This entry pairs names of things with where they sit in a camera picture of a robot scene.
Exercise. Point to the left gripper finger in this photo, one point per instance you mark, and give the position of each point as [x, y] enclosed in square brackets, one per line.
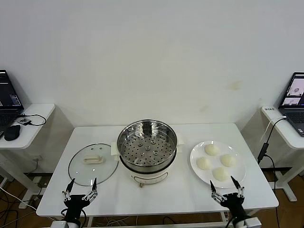
[94, 186]
[69, 187]

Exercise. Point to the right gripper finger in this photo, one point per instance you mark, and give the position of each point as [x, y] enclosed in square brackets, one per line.
[238, 187]
[213, 190]

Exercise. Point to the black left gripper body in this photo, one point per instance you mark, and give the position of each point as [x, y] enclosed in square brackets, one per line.
[76, 202]

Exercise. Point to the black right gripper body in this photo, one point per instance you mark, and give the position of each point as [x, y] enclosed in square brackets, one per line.
[232, 202]

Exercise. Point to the white steamed baozi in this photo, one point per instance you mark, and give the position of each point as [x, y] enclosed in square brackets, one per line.
[228, 160]
[221, 173]
[212, 150]
[203, 163]

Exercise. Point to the stainless steel steamer basket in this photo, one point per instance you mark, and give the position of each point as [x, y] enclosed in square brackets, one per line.
[147, 152]

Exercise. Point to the white round plate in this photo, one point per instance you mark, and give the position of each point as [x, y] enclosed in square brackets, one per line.
[202, 175]

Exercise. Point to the cream electric cooking pot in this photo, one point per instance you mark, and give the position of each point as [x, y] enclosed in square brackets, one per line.
[149, 178]

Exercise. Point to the white side table with label box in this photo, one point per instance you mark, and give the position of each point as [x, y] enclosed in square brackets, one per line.
[285, 138]

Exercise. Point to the black computer mouse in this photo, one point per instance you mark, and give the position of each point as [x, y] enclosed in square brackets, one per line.
[12, 132]

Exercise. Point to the small black usb hub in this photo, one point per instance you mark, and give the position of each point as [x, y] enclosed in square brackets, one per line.
[25, 121]

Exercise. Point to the small white labelled box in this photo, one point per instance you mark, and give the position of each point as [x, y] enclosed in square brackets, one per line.
[268, 109]

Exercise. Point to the black laptop with dark screen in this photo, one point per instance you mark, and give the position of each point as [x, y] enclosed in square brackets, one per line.
[7, 95]

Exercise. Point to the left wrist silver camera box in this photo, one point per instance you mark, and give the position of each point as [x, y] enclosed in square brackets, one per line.
[59, 224]

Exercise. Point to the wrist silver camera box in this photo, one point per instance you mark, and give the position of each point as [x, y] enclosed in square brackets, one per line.
[253, 223]
[59, 224]

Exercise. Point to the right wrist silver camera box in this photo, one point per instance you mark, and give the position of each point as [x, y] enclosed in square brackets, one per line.
[253, 223]

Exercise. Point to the white main table frame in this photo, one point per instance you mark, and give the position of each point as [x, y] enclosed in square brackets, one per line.
[166, 224]

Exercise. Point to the grey laptop showing camera views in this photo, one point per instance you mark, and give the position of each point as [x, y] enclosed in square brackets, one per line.
[294, 114]

